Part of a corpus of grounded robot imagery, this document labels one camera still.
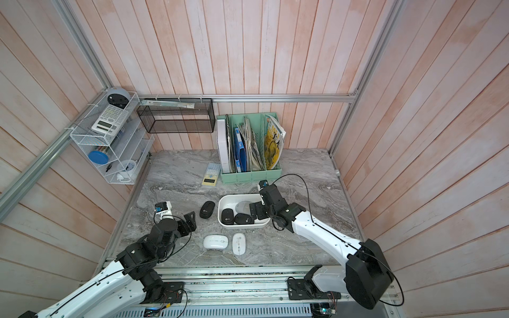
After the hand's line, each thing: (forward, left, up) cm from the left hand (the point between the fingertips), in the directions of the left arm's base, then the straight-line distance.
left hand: (186, 218), depth 78 cm
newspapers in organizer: (+33, -28, +1) cm, 43 cm away
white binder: (+33, -13, +11) cm, 37 cm away
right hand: (+8, -30, -2) cm, 31 cm away
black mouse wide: (+6, -22, -13) cm, 26 cm away
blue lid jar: (+18, +34, +17) cm, 42 cm away
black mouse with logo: (+6, -15, -11) cm, 20 cm away
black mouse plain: (+10, -5, -11) cm, 15 cm away
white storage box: (+15, -16, -11) cm, 24 cm away
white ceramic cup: (+18, +27, +9) cm, 34 cm away
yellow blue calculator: (+33, -4, -13) cm, 36 cm away
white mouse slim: (-6, -21, -11) cm, 25 cm away
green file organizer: (+54, -30, +8) cm, 62 cm away
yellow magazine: (+43, -38, +7) cm, 58 cm away
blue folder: (+32, -21, +5) cm, 39 cm away
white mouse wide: (-5, -11, -11) cm, 17 cm away
